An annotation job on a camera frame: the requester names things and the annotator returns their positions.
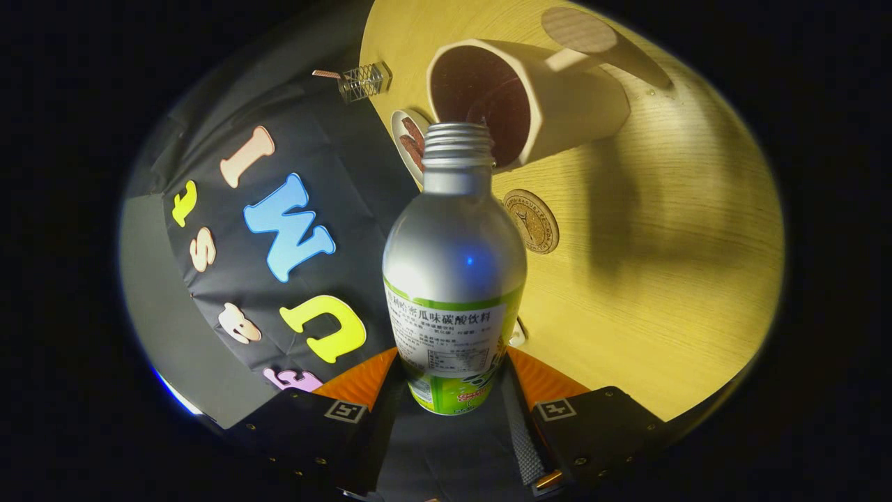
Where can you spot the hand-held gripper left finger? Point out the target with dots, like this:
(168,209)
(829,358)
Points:
(306,425)

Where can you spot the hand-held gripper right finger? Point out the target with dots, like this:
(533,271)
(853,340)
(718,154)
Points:
(523,439)

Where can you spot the silver green juice bottle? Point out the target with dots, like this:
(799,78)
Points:
(453,251)

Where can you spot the round cork coaster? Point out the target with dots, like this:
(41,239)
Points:
(533,223)

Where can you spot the wooden table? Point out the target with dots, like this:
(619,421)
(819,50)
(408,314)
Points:
(662,279)

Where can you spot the brown food piece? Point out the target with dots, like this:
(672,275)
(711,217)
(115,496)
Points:
(414,132)
(411,153)

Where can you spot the white round plate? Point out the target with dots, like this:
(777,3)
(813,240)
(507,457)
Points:
(398,129)

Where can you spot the pink stick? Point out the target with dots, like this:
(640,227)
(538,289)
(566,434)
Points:
(326,73)

